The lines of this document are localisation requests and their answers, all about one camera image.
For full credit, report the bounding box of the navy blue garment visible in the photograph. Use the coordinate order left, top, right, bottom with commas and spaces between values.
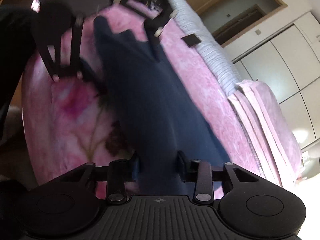
93, 16, 229, 196

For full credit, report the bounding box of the grey striped pillow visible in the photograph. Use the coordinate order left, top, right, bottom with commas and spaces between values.
168, 0, 240, 96

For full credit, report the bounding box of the small black device on bed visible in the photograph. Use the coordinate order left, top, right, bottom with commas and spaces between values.
181, 34, 201, 48

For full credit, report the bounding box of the pink floral bedspread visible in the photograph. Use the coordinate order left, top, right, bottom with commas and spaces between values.
22, 5, 260, 195

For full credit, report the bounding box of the folded light pink blanket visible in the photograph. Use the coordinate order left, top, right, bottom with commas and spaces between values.
228, 80, 302, 190

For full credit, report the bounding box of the white wardrobe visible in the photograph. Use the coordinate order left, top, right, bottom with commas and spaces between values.
235, 12, 319, 148

